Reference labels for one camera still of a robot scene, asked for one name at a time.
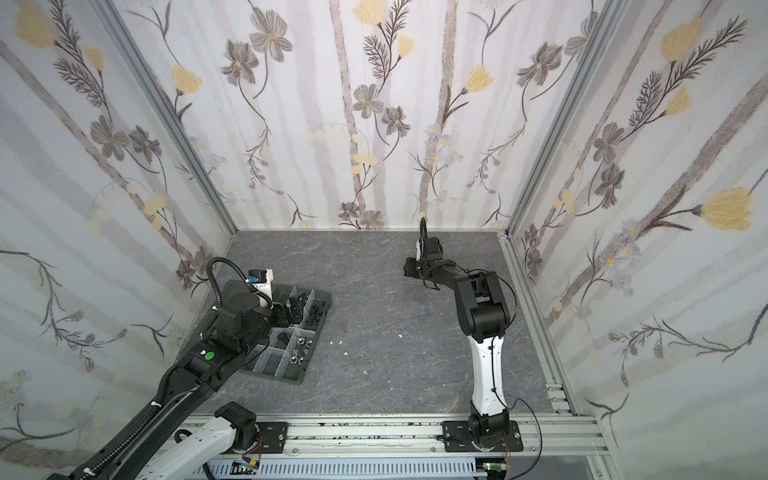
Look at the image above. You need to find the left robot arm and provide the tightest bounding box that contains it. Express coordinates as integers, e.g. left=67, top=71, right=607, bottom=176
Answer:
left=68, top=281, right=328, bottom=479

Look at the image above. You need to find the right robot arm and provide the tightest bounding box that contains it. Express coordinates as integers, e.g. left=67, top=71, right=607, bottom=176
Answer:
left=403, top=231, right=513, bottom=449

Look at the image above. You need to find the green compartment organizer box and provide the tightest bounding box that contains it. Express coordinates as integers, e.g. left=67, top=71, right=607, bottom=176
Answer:
left=242, top=284, right=332, bottom=385

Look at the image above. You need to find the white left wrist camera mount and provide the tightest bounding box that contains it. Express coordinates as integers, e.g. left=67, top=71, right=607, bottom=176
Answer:
left=246, top=269, right=274, bottom=308

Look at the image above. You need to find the black corrugated cable conduit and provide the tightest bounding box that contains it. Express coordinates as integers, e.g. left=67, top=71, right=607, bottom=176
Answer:
left=205, top=256, right=253, bottom=307

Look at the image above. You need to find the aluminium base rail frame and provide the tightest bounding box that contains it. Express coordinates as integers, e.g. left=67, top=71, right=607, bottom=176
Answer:
left=113, top=383, right=607, bottom=480

